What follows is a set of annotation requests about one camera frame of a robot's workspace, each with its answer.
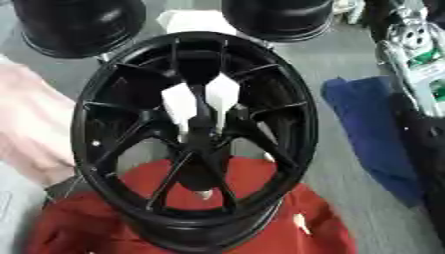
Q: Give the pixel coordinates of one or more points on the black spoked wheel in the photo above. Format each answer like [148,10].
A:
[116,185]

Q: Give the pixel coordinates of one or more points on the blue cloth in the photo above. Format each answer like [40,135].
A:
[371,125]

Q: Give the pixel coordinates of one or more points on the black round wheel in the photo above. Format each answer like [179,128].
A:
[278,18]
[75,23]

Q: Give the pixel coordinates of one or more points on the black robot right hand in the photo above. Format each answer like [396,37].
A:
[379,18]

